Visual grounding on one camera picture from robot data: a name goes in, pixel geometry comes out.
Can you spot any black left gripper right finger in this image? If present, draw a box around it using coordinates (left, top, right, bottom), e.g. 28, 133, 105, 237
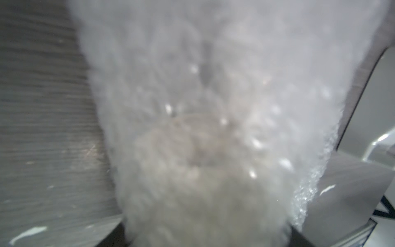
287, 226, 314, 247

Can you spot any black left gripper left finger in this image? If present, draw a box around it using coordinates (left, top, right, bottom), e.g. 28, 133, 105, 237
96, 222, 129, 247

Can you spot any clear bubble wrap sheet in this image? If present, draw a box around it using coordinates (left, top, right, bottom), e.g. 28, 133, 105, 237
68, 1, 390, 247

